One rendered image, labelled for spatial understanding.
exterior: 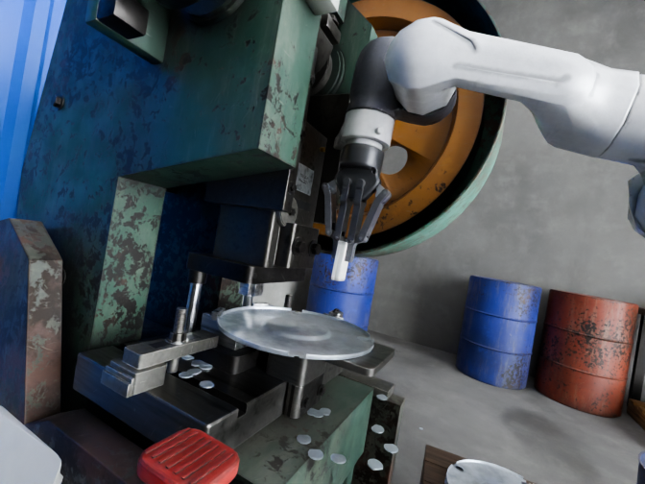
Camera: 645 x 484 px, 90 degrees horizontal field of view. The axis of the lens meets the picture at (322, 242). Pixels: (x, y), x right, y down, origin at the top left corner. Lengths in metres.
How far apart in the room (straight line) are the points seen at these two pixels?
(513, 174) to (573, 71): 3.46
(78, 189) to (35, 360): 0.31
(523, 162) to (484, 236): 0.84
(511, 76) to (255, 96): 0.33
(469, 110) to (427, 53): 0.47
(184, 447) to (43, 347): 0.45
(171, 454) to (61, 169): 0.65
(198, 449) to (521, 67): 0.54
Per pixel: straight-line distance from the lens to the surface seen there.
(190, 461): 0.33
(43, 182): 0.91
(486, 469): 1.24
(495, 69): 0.51
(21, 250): 0.76
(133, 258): 0.71
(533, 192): 3.94
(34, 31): 1.69
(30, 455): 0.72
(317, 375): 0.64
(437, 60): 0.50
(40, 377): 0.75
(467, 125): 0.93
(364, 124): 0.57
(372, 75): 0.60
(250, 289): 0.66
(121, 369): 0.55
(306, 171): 0.65
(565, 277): 3.90
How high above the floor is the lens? 0.95
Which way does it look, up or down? level
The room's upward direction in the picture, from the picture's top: 9 degrees clockwise
